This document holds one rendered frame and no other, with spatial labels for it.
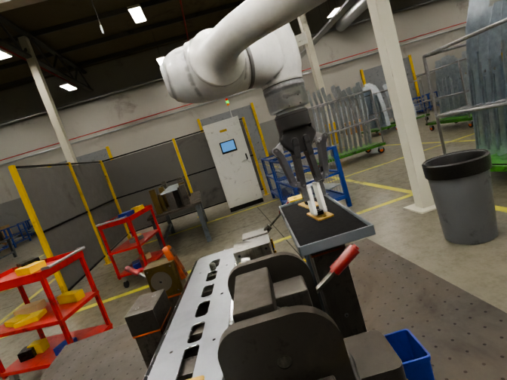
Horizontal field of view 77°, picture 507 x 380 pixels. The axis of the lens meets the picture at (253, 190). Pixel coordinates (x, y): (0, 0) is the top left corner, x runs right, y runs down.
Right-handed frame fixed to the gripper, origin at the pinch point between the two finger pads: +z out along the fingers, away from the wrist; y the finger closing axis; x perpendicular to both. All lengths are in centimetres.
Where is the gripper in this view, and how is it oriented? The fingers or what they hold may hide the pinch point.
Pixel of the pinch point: (314, 198)
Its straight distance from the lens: 73.6
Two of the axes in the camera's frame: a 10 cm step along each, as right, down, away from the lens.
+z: 3.0, 9.4, 1.5
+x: -1.7, -1.0, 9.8
